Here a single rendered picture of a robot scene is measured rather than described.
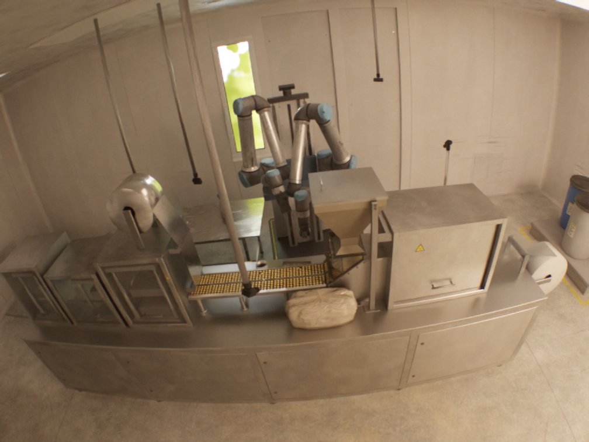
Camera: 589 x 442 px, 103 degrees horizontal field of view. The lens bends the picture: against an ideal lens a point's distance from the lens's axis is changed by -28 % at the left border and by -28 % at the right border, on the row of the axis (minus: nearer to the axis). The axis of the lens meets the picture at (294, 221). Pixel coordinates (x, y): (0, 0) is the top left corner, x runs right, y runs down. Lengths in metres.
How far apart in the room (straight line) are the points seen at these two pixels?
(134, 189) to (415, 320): 1.66
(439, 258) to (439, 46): 2.90
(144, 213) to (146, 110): 2.62
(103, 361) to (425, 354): 2.13
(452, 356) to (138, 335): 2.02
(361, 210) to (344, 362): 0.93
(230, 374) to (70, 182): 3.93
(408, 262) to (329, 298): 0.46
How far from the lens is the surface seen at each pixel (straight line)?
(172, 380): 2.37
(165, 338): 2.08
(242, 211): 3.26
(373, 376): 2.22
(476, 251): 1.93
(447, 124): 4.38
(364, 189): 1.58
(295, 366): 2.01
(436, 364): 2.30
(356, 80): 3.94
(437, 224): 1.69
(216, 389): 2.33
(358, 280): 1.86
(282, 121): 2.79
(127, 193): 1.74
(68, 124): 4.90
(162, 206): 1.83
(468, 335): 2.16
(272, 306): 2.02
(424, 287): 1.95
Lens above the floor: 2.24
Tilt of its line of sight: 31 degrees down
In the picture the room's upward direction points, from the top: 8 degrees counter-clockwise
